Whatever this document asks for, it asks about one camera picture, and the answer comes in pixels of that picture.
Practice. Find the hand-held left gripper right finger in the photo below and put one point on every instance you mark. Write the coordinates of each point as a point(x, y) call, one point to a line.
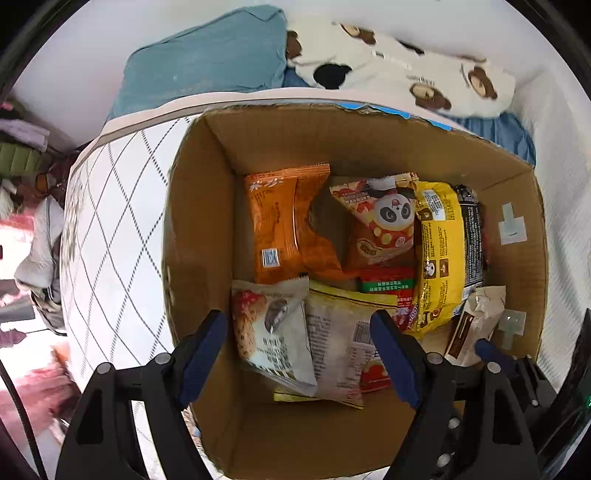
point(392, 360)

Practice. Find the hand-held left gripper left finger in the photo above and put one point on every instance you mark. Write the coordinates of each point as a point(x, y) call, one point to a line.
point(203, 355)

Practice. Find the cardboard box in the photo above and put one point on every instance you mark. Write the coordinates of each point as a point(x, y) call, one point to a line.
point(323, 138)

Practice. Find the white cookie packet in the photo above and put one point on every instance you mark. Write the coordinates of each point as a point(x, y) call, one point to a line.
point(272, 332)

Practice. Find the white floral quilted blanket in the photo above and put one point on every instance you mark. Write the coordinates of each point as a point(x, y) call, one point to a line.
point(115, 221)

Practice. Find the large yellow and black packet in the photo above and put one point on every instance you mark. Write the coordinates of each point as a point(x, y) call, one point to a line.
point(438, 258)

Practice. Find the clear packet with yellow edges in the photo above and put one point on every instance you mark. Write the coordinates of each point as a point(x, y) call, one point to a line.
point(337, 332)

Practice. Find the orange snack packet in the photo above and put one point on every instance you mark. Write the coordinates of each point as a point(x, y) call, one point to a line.
point(277, 221)

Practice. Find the olive puffer vest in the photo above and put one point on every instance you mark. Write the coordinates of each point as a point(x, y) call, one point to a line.
point(18, 159)

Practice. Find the white bear print blanket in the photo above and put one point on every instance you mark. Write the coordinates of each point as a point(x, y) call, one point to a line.
point(392, 64)

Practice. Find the pile of clothes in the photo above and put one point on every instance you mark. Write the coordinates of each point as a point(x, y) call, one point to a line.
point(27, 184)

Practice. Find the panda print snack packet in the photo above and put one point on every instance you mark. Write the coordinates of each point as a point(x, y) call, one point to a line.
point(388, 217)

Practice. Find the teal pillow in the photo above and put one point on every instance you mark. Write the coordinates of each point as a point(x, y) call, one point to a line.
point(207, 55)

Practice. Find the white packet with brown label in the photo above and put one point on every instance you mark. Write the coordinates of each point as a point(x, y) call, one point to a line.
point(475, 318)

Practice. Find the long red snack packet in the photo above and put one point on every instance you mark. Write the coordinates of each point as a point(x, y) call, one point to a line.
point(388, 286)

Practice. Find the white garment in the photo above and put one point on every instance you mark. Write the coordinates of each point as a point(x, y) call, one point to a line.
point(41, 254)

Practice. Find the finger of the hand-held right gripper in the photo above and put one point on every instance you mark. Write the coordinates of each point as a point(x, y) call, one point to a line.
point(450, 429)
point(491, 351)

